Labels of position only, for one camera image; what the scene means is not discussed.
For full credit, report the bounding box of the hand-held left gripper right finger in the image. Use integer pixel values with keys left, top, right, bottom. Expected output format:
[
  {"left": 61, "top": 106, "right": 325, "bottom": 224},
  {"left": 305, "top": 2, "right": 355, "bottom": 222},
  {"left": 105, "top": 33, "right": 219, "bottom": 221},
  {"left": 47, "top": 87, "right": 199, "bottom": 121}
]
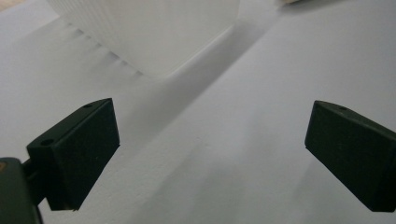
[{"left": 304, "top": 100, "right": 396, "bottom": 213}]

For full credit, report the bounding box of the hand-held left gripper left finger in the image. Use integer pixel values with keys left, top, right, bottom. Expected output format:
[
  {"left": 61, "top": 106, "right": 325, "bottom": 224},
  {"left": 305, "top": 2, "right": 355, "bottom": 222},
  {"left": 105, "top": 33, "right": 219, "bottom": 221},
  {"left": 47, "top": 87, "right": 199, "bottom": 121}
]
[{"left": 21, "top": 97, "right": 121, "bottom": 212}]

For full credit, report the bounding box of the white ribbed plastic basket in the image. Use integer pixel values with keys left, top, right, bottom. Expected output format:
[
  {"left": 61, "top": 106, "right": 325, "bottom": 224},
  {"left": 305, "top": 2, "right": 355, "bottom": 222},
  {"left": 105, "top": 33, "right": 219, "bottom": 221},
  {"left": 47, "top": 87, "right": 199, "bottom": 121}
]
[{"left": 46, "top": 0, "right": 241, "bottom": 78}]

